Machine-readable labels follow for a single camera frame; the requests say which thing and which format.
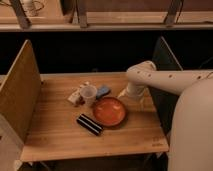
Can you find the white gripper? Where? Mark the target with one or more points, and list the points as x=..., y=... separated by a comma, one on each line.
x=129, y=97

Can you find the black striped eraser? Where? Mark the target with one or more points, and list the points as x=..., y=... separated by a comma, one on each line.
x=89, y=124

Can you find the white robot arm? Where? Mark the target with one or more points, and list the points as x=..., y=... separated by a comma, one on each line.
x=184, y=102

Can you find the blue sponge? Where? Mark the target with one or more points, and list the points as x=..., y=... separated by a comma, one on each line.
x=102, y=91

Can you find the orange round plate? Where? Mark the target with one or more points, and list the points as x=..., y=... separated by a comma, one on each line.
x=109, y=111

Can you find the translucent plastic cup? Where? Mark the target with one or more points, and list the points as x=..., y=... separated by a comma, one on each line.
x=88, y=94

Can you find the left wooden side panel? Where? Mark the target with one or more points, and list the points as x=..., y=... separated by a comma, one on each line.
x=18, y=94

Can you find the wooden back shelf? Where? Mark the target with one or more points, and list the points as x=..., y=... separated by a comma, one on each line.
x=105, y=15

